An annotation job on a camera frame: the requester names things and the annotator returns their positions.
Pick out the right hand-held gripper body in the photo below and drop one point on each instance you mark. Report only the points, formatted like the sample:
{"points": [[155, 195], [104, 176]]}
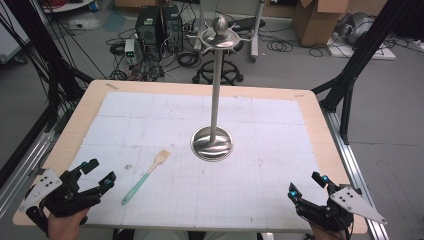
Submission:
{"points": [[346, 204]]}

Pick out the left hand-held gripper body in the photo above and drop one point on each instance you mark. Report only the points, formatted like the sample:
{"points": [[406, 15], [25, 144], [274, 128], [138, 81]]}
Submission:
{"points": [[39, 190]]}

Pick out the person's right hand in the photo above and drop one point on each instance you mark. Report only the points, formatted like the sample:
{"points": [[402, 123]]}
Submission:
{"points": [[321, 233]]}

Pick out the person's left hand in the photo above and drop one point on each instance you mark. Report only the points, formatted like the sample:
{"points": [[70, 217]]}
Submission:
{"points": [[63, 227]]}

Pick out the white grid mat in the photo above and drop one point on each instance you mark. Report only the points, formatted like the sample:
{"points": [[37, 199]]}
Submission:
{"points": [[200, 193]]}

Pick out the small grey power supply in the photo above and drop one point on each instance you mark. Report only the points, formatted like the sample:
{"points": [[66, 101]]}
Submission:
{"points": [[129, 50]]}

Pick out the metal utensil stand rack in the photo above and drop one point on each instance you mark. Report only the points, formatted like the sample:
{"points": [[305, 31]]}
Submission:
{"points": [[216, 100]]}

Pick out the black office stool base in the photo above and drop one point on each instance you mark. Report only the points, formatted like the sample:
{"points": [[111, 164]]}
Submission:
{"points": [[230, 71]]}

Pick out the white flat board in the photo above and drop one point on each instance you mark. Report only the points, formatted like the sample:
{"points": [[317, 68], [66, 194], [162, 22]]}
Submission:
{"points": [[380, 51]]}

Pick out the black computer tower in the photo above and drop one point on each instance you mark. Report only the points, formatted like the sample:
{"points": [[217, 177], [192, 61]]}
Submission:
{"points": [[148, 25], [172, 28]]}

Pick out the cardboard box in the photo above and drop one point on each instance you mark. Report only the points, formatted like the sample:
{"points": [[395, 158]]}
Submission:
{"points": [[320, 23]]}

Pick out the grey rounded device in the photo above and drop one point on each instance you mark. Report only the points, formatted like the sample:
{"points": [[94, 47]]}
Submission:
{"points": [[356, 26]]}

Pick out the aluminium rail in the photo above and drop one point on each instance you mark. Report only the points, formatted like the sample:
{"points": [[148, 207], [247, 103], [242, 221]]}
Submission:
{"points": [[23, 170], [350, 156]]}

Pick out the black metal frame post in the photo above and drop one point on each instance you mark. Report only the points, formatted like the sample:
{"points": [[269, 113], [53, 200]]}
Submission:
{"points": [[40, 50], [356, 60]]}

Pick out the white stand post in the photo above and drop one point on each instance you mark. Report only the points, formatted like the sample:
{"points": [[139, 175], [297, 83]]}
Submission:
{"points": [[256, 30]]}

